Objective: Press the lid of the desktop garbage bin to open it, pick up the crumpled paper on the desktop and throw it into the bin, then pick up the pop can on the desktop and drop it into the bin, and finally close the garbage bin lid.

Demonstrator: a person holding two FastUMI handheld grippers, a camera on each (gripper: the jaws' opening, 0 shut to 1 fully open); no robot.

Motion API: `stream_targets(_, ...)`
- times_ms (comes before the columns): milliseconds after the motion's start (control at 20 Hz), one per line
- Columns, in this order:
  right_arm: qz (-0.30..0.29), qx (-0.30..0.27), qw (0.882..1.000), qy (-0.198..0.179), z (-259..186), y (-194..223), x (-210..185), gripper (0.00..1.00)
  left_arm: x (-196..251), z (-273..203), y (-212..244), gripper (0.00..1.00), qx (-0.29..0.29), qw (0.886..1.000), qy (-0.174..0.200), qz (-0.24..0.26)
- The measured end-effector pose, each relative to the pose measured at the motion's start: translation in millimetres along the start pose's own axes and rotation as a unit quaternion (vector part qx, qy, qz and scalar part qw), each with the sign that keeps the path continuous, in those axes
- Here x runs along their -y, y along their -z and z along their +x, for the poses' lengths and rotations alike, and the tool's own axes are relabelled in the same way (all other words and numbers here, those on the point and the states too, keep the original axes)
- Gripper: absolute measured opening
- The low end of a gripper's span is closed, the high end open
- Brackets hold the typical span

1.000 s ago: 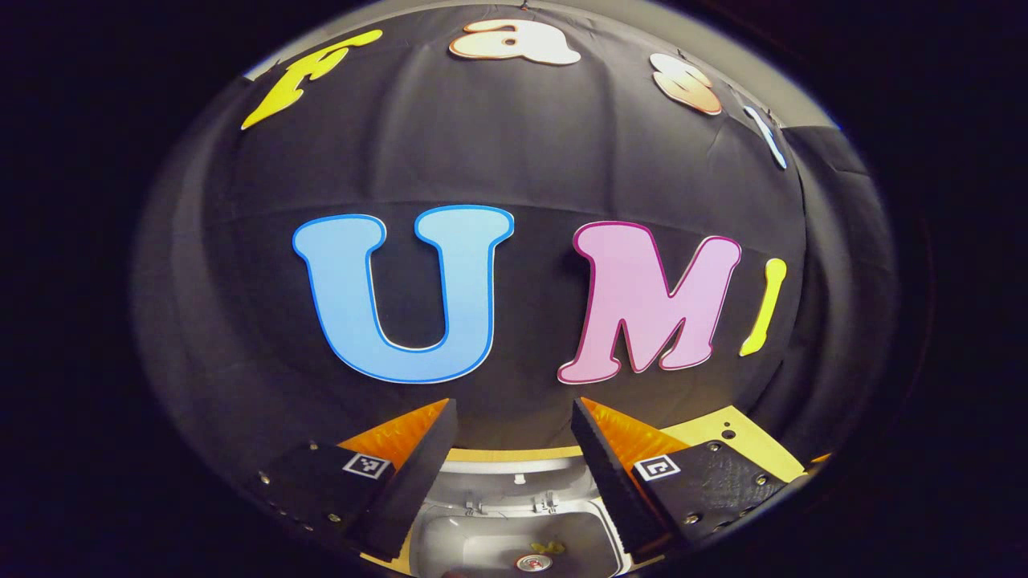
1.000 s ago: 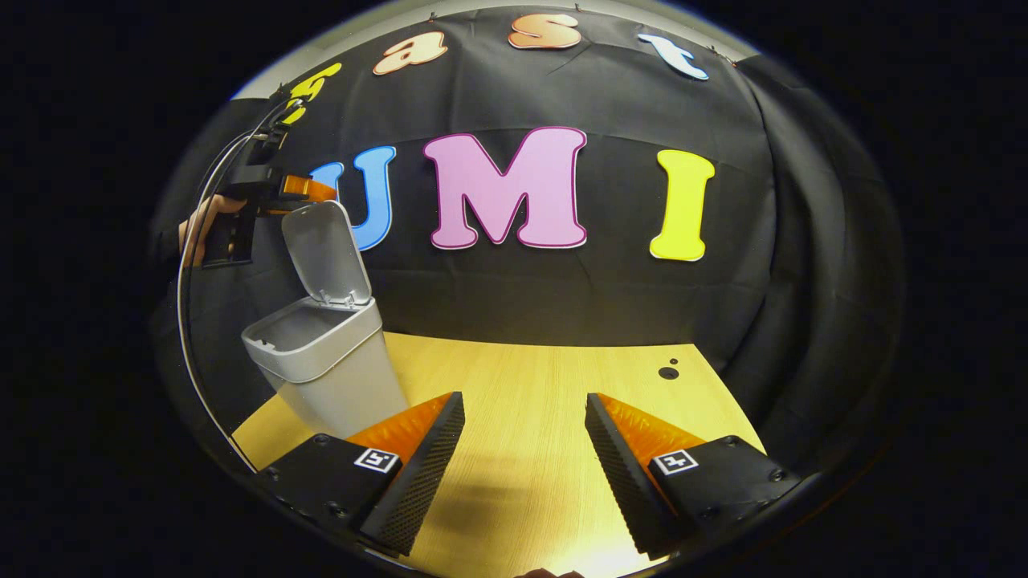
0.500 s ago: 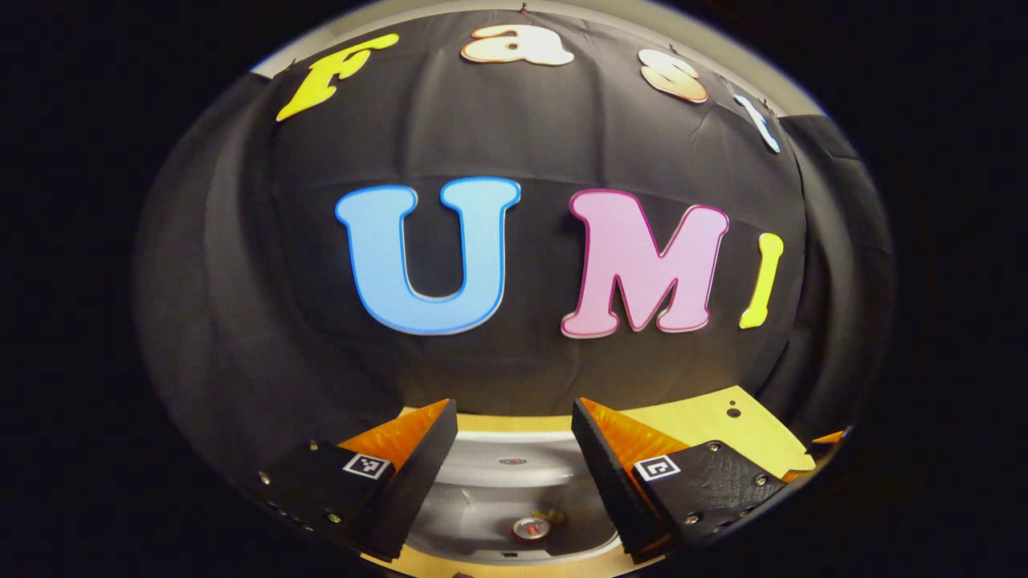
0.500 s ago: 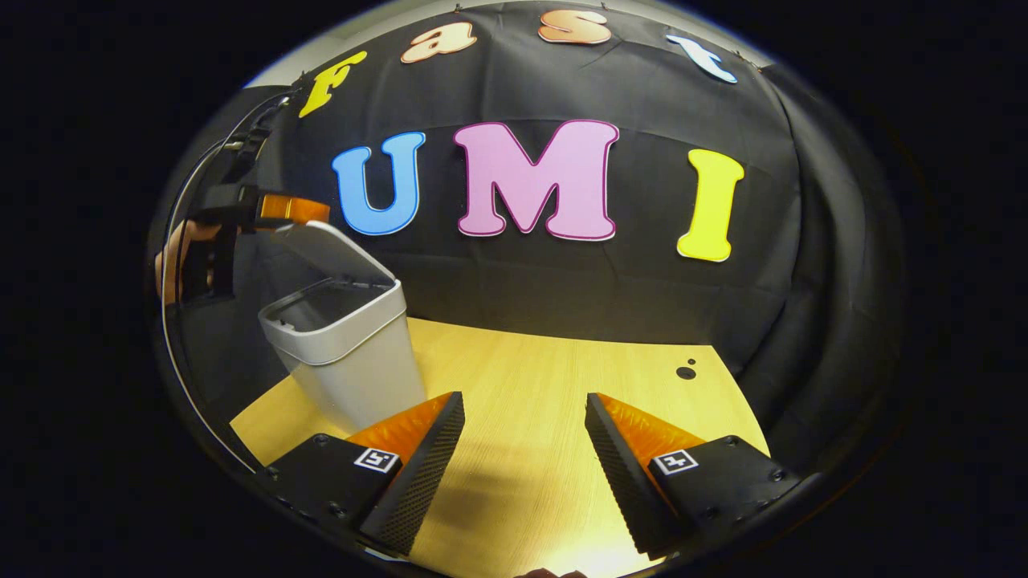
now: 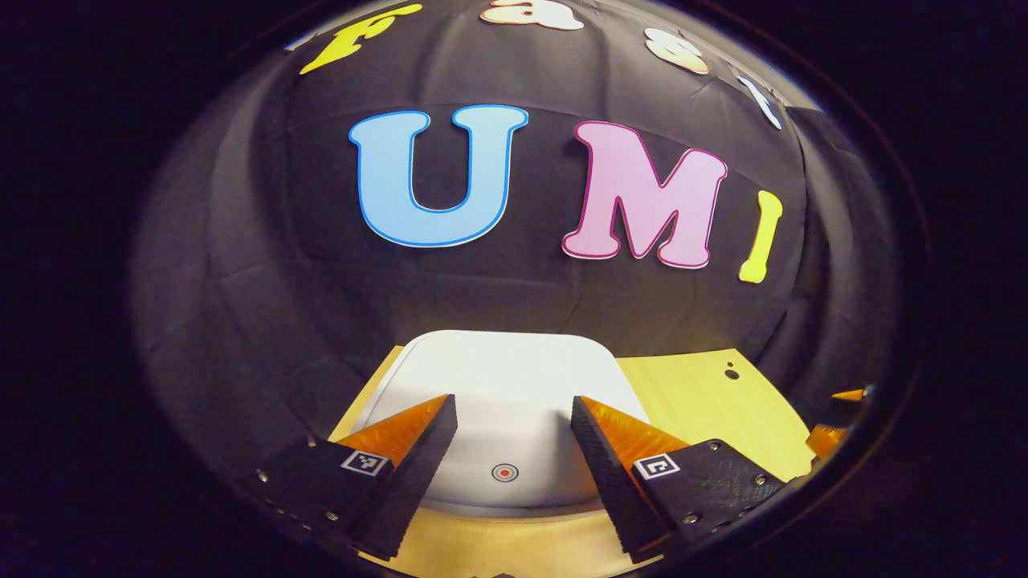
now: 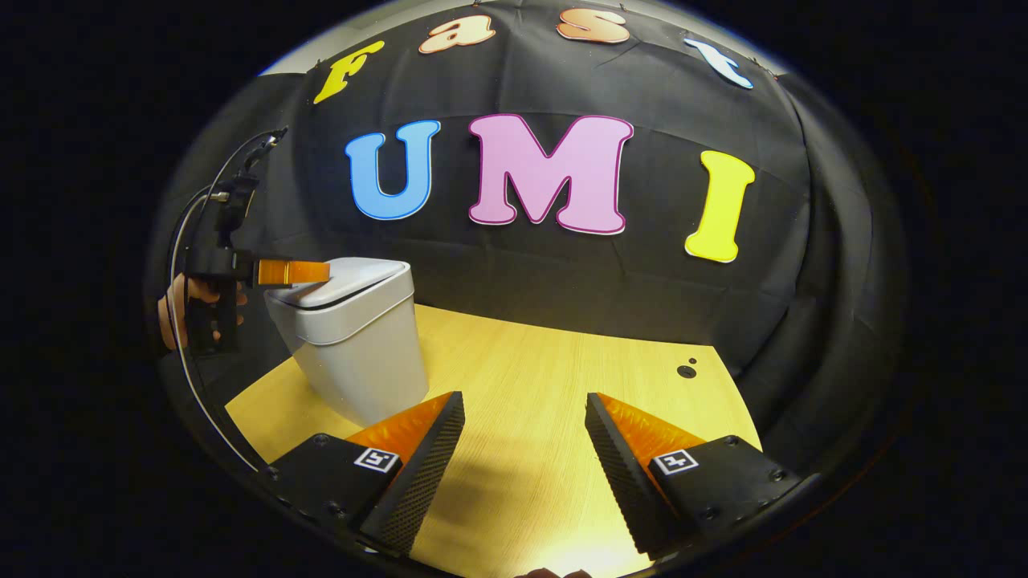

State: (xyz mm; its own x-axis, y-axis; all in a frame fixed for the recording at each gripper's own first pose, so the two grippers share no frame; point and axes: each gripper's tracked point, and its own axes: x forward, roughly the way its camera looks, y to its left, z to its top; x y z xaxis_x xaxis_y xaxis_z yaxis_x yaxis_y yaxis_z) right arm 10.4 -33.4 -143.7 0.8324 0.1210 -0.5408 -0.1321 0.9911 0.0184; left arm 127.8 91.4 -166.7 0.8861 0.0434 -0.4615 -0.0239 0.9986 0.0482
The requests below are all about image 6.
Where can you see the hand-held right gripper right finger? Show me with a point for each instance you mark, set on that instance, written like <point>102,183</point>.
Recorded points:
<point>622,482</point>

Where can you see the black round desk plug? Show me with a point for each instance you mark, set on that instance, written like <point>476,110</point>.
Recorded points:
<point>687,371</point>

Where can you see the black backdrop cloth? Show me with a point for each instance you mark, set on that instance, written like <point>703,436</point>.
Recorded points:
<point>602,273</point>

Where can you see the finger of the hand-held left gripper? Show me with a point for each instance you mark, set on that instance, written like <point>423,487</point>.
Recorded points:
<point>293,273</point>

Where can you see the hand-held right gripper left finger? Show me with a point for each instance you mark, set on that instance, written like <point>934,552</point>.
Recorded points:
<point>422,482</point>

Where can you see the white desktop garbage bin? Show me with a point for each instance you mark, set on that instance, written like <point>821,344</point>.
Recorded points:
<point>353,345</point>

